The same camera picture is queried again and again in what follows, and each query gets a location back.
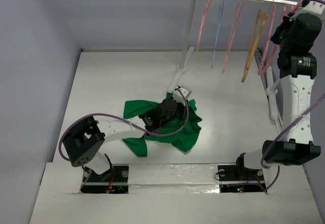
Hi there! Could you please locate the green t shirt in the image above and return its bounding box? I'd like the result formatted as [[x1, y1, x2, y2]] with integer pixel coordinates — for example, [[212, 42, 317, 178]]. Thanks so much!
[[123, 99, 202, 157]]

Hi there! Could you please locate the pink plastic hanger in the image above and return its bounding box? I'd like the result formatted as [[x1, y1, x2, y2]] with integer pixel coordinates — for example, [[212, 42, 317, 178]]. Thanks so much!
[[257, 0, 303, 76]]

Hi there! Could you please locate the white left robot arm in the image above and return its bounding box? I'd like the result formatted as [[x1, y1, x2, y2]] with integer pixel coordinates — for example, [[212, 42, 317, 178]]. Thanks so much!
[[58, 87, 189, 181]]

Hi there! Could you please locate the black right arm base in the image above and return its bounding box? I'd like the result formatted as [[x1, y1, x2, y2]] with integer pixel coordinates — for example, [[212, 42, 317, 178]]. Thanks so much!
[[214, 165, 266, 194]]

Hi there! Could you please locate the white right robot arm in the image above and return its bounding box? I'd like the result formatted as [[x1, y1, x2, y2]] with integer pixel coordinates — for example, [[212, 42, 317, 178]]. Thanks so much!
[[234, 0, 324, 179]]

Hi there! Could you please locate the orange wooden hanger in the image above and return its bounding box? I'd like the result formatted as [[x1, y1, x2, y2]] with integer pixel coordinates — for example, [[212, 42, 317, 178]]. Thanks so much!
[[241, 10, 269, 83]]

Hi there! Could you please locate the pink hanger middle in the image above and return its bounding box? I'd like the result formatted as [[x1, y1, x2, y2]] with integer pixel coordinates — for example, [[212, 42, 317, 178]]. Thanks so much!
[[222, 0, 246, 73]]

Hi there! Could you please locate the pink hanger leftmost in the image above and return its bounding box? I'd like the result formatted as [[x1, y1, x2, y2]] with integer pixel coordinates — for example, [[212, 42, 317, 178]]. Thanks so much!
[[196, 0, 212, 51]]

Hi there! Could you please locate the white clothes rack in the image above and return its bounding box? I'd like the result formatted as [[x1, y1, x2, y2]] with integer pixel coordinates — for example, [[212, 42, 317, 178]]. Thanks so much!
[[166, 0, 305, 133]]

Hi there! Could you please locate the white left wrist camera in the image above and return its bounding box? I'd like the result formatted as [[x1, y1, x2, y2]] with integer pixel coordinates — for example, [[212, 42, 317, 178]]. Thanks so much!
[[172, 85, 191, 104]]

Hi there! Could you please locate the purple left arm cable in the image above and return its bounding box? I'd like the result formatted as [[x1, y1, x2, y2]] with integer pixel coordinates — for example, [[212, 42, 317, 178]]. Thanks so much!
[[58, 88, 190, 191]]

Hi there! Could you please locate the blue wire hanger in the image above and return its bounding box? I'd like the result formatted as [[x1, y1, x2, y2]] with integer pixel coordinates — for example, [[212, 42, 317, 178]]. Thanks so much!
[[211, 0, 225, 68]]

